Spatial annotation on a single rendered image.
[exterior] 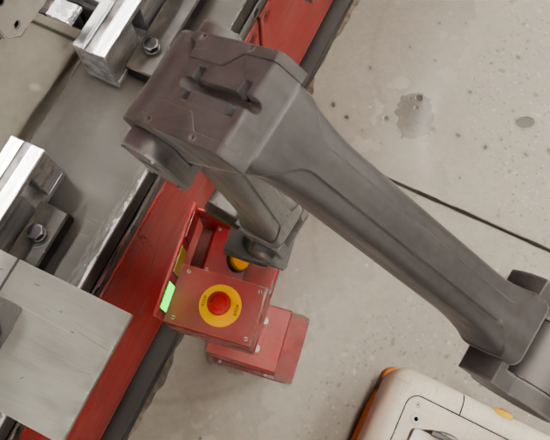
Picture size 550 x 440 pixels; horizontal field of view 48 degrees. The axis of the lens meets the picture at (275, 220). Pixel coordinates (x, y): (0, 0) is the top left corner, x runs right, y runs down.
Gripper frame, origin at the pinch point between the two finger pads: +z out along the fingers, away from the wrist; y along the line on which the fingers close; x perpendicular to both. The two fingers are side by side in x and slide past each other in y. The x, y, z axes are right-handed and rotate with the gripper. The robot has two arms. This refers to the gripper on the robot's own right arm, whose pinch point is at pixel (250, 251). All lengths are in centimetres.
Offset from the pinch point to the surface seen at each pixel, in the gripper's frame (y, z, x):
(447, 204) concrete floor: -62, 68, -50
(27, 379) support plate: 24.3, -14.6, 28.8
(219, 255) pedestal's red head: 4.4, 7.5, 0.7
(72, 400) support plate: 18.0, -16.2, 29.7
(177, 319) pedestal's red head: 7.9, 4.1, 14.2
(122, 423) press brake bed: 11, 80, 38
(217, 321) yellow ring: 1.6, 2.4, 12.6
